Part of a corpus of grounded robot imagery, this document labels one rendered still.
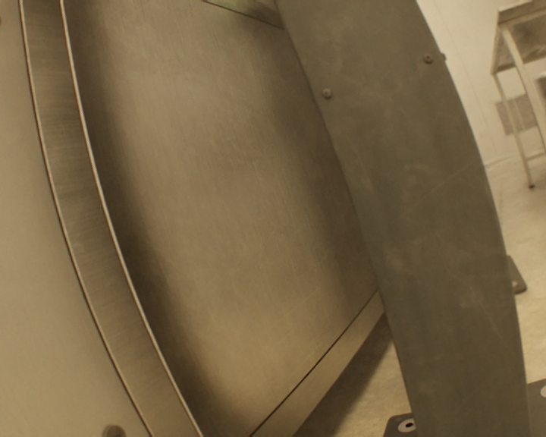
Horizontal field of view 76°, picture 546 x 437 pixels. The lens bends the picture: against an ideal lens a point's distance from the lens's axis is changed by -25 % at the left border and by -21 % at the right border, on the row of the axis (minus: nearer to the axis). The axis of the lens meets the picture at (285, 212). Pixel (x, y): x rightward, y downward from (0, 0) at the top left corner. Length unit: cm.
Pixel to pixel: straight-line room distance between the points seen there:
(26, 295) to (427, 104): 34
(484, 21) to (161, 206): 492
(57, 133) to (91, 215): 8
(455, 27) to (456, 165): 484
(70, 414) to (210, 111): 40
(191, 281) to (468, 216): 27
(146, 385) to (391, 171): 28
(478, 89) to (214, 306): 472
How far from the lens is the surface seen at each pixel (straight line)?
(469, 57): 508
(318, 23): 37
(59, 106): 40
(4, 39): 41
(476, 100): 501
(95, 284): 36
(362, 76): 35
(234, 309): 49
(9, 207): 34
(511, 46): 135
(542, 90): 294
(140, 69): 49
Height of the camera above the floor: 39
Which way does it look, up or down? 2 degrees down
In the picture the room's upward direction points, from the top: 19 degrees counter-clockwise
